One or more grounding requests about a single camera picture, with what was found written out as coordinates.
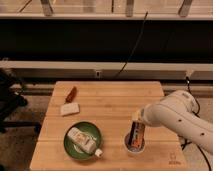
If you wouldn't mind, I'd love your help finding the white plastic bottle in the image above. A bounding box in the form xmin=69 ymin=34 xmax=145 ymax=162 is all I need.
xmin=68 ymin=127 xmax=103 ymax=157

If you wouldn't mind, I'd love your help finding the green plate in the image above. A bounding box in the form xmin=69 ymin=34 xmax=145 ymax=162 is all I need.
xmin=63 ymin=121 xmax=103 ymax=161

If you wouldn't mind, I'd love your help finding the white sponge block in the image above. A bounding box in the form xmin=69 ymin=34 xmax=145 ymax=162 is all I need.
xmin=60 ymin=102 xmax=80 ymax=116

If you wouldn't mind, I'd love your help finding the white wall outlet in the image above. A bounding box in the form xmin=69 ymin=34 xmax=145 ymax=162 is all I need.
xmin=95 ymin=70 xmax=101 ymax=78

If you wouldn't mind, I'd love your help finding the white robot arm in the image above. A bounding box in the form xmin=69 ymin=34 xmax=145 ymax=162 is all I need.
xmin=132 ymin=90 xmax=213 ymax=155

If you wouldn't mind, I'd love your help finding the brown red bar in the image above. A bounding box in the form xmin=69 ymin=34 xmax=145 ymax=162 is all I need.
xmin=65 ymin=86 xmax=77 ymax=103

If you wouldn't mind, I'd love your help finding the black office chair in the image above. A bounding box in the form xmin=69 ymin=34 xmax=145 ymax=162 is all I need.
xmin=0 ymin=69 xmax=41 ymax=133

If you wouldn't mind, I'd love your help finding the black hanging cable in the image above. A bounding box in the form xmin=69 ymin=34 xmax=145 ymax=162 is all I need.
xmin=113 ymin=11 xmax=149 ymax=80

